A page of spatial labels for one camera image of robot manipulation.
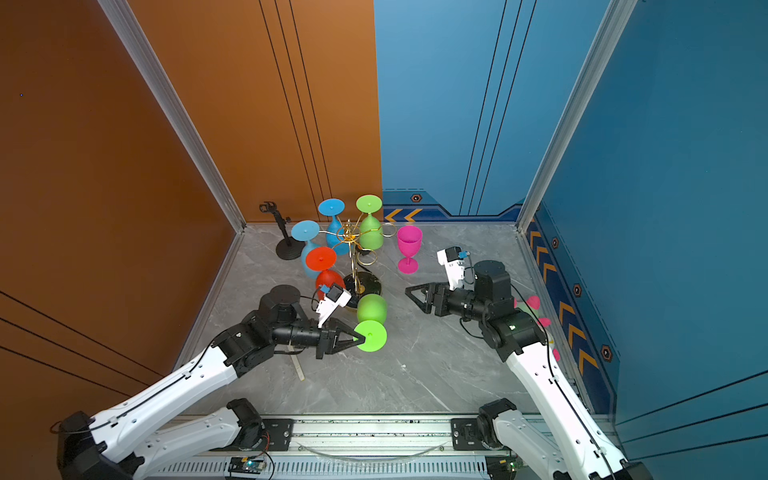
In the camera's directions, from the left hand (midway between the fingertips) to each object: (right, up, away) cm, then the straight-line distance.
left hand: (363, 338), depth 65 cm
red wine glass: (-11, +17, +6) cm, 21 cm away
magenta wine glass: (+12, +23, +30) cm, 39 cm away
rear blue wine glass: (-10, +24, +18) cm, 32 cm away
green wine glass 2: (+1, +4, +8) cm, 9 cm away
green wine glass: (0, +25, +25) cm, 35 cm away
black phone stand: (-31, +20, +44) cm, 58 cm away
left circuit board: (-29, -32, +6) cm, 43 cm away
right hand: (+12, +10, +3) cm, 16 cm away
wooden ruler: (-21, -14, +19) cm, 32 cm away
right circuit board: (+33, -32, +5) cm, 46 cm away
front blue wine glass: (-16, +24, +13) cm, 32 cm away
